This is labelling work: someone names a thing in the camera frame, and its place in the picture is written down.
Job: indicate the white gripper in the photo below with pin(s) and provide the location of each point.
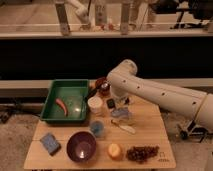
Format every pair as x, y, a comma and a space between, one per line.
119, 98

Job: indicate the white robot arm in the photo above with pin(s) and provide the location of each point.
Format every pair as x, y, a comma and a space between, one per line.
193, 104

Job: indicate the green plastic tray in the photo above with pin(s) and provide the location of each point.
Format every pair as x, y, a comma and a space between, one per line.
72, 92

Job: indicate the dark small can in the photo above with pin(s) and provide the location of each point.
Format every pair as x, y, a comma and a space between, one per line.
104, 89

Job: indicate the clear plastic bag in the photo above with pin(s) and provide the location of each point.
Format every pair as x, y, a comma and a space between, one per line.
121, 113

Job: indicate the red brown bowl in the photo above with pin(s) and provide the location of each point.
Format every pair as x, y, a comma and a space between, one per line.
100, 81

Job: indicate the white cup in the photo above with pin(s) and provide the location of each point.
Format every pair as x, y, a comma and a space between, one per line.
96, 105

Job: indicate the blue small cup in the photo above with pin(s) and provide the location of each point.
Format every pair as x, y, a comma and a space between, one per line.
97, 128

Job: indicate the wooden folding table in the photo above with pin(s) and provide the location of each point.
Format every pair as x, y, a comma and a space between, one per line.
150, 131

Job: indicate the orange fruit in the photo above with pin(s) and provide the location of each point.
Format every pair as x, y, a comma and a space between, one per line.
114, 151

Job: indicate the bunch of dark grapes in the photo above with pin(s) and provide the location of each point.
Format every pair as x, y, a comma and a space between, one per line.
141, 154

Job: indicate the red chili pepper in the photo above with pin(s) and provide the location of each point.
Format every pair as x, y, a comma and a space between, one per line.
62, 105

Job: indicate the purple bowl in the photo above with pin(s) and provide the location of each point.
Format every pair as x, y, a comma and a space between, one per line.
81, 146

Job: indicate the blue sponge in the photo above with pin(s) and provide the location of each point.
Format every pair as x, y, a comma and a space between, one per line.
50, 143

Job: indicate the yellow black cart frame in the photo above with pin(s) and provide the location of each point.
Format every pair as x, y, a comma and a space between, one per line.
194, 131

